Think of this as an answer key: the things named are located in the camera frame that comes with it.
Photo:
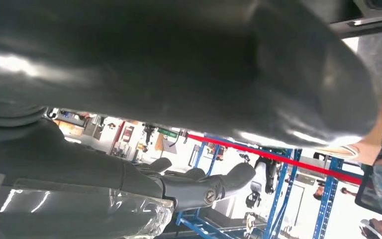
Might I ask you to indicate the long red stripe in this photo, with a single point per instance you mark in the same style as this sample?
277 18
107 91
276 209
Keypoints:
276 159

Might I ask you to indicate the cardboard box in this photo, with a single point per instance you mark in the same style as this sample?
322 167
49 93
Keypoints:
372 145

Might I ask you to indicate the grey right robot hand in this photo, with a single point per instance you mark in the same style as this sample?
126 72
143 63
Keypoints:
177 66

